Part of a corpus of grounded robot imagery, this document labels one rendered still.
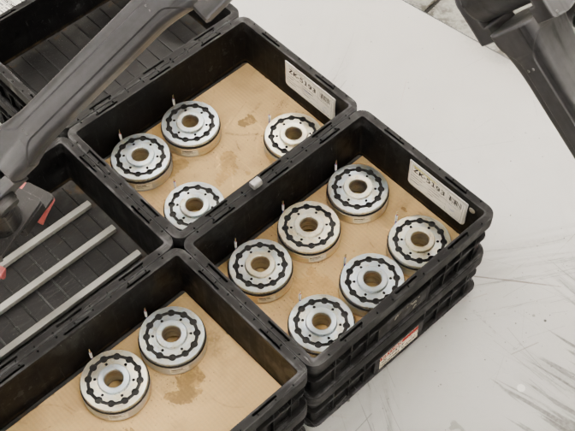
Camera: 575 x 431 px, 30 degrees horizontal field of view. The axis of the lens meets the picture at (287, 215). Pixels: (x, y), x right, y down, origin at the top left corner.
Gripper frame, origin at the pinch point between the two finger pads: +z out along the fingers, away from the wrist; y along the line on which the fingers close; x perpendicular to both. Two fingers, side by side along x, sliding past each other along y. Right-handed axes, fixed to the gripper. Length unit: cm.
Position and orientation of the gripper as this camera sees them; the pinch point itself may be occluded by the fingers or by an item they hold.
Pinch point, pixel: (19, 246)
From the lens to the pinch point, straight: 158.3
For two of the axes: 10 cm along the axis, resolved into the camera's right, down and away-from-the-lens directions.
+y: -4.8, 8.0, -3.7
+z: 0.4, 4.4, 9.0
